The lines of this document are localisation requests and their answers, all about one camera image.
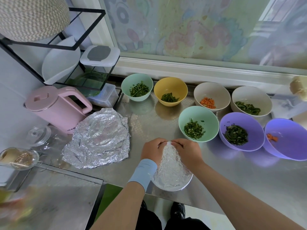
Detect person's left hand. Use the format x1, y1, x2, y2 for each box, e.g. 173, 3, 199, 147
141, 137, 169, 166

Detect person's right hand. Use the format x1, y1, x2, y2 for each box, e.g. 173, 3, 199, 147
170, 138, 205, 172

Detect foil-covered bowl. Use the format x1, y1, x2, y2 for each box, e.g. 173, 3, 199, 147
152, 141, 193, 192

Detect mint green bowl chopped greens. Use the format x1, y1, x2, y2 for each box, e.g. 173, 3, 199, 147
178, 106, 220, 143

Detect purple bowl chopped greens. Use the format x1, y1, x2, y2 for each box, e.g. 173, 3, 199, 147
219, 112, 266, 152

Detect stack of aluminium foil sheets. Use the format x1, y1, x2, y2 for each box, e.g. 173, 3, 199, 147
62, 108, 131, 169

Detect white bowl carrot pieces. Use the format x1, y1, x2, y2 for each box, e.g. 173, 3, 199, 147
194, 82, 231, 113

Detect yellow bowl with greens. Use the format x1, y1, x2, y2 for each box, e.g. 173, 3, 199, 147
153, 76, 189, 107

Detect mint green bowl green beans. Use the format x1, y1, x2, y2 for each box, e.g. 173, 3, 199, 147
121, 73, 154, 102

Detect beige bowl with greens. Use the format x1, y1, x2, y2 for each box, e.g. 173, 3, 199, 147
231, 86, 273, 118

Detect purple bowl carrot pieces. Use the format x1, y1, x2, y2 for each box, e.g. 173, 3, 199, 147
263, 118, 307, 161

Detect person's left forearm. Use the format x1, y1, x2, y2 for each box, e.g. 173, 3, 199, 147
91, 182, 146, 230

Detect person's right forearm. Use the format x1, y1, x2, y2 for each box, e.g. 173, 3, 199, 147
194, 163, 305, 230

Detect stainless steel countertop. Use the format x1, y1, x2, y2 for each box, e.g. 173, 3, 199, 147
0, 84, 307, 230

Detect light blue wristband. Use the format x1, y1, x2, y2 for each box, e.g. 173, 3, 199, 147
128, 158, 158, 192

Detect black right shoe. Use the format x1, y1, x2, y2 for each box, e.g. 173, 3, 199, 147
170, 202, 186, 221

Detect green floor mat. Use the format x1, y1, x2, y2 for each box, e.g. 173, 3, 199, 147
93, 183, 124, 223

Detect black trousers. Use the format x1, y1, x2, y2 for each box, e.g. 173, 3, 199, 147
136, 208, 212, 230

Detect clear plastic box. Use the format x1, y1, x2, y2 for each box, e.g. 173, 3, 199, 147
87, 83, 119, 108

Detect pink electric kettle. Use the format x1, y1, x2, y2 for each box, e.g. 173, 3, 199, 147
25, 85, 93, 134

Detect clear glass jar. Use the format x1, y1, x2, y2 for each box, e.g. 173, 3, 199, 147
26, 125, 52, 147

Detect window with cartoon film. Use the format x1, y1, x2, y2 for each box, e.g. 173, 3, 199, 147
72, 0, 307, 94

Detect white plate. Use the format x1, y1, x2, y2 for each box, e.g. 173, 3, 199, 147
42, 36, 81, 85

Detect black metal rack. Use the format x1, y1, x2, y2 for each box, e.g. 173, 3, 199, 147
0, 8, 121, 96

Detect woven rope basket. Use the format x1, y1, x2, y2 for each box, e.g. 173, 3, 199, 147
0, 0, 71, 42

